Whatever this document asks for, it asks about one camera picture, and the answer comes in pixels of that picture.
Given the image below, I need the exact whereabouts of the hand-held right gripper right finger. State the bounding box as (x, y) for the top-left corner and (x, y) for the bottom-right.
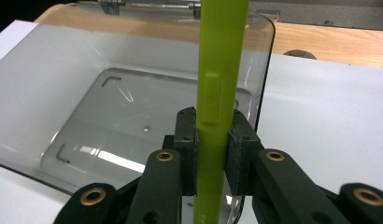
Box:
(224, 108), (264, 198)

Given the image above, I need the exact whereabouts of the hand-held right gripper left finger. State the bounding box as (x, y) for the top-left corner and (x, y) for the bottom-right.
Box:
(162, 106), (199, 197)

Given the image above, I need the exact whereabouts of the green phone case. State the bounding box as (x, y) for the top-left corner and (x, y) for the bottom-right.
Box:
(192, 0), (250, 224)

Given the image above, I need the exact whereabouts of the transparent grey lidded box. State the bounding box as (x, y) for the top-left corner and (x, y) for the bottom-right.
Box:
(0, 0), (281, 224)

